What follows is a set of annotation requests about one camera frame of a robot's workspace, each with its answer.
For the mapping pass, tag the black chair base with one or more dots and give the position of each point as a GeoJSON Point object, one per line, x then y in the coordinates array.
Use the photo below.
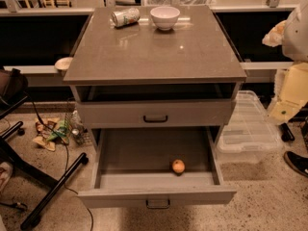
{"type": "Point", "coordinates": [12, 157]}

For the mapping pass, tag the tipped soda can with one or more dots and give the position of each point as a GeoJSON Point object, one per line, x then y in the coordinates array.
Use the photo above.
{"type": "Point", "coordinates": [125, 17]}

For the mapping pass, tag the snack bags on floor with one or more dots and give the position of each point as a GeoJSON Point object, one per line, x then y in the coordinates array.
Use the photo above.
{"type": "Point", "coordinates": [49, 131]}

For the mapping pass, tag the white bowl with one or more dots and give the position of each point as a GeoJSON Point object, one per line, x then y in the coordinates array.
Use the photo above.
{"type": "Point", "coordinates": [164, 17]}

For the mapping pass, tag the grey drawer cabinet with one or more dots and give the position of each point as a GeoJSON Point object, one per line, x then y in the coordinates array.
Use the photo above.
{"type": "Point", "coordinates": [140, 63]}

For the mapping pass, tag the wire basket on floor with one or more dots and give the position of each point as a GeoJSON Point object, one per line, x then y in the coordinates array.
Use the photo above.
{"type": "Point", "coordinates": [74, 125]}

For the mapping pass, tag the clear plastic storage bin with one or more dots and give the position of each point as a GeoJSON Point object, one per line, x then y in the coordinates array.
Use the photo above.
{"type": "Point", "coordinates": [248, 137]}

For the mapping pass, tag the closed grey upper drawer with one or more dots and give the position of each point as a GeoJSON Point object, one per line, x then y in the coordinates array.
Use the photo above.
{"type": "Point", "coordinates": [155, 114]}

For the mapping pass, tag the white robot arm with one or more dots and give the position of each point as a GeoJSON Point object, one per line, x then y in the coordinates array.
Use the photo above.
{"type": "Point", "coordinates": [295, 38]}

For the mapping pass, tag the dark bag on chair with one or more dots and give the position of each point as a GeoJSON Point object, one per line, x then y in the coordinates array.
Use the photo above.
{"type": "Point", "coordinates": [12, 83]}

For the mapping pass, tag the black shoe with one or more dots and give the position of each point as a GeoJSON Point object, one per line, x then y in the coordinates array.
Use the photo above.
{"type": "Point", "coordinates": [296, 162]}

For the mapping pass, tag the open grey lower drawer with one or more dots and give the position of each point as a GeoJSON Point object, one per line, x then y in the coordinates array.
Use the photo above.
{"type": "Point", "coordinates": [132, 168]}

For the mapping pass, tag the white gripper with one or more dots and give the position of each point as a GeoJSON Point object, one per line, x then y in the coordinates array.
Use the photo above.
{"type": "Point", "coordinates": [296, 36]}

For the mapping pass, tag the orange fruit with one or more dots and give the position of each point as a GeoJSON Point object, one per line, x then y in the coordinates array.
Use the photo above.
{"type": "Point", "coordinates": [178, 166]}

